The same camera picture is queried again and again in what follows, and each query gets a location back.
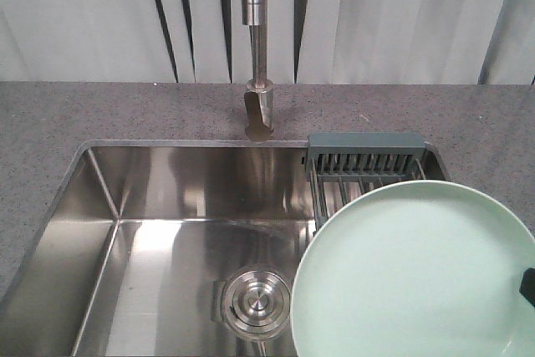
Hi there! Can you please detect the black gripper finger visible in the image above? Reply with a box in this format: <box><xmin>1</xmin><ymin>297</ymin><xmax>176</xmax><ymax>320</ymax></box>
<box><xmin>519</xmin><ymin>268</ymin><xmax>535</xmax><ymax>303</ymax></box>

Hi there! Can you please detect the light green round plate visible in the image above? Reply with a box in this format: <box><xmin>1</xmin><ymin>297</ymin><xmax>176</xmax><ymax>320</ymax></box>
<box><xmin>291</xmin><ymin>180</ymin><xmax>534</xmax><ymax>356</ymax></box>

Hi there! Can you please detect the round steel sink drain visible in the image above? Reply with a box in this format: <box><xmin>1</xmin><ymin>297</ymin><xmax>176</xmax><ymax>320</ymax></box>
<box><xmin>211</xmin><ymin>264</ymin><xmax>291</xmax><ymax>342</ymax></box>

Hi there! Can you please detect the stainless steel faucet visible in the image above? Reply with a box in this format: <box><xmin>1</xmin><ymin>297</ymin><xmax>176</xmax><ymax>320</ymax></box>
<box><xmin>242</xmin><ymin>0</ymin><xmax>273</xmax><ymax>143</ymax></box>

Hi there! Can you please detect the white pleated curtain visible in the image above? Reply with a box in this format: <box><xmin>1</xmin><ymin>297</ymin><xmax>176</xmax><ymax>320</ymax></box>
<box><xmin>1</xmin><ymin>0</ymin><xmax>534</xmax><ymax>84</ymax></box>

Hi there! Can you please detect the stainless steel sink basin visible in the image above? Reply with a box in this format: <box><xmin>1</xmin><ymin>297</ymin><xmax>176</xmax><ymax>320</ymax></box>
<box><xmin>1</xmin><ymin>140</ymin><xmax>317</xmax><ymax>356</ymax></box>

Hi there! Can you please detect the teal wire dish rack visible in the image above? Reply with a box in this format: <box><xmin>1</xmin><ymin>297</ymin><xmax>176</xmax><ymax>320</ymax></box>
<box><xmin>303</xmin><ymin>133</ymin><xmax>448</xmax><ymax>230</ymax></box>

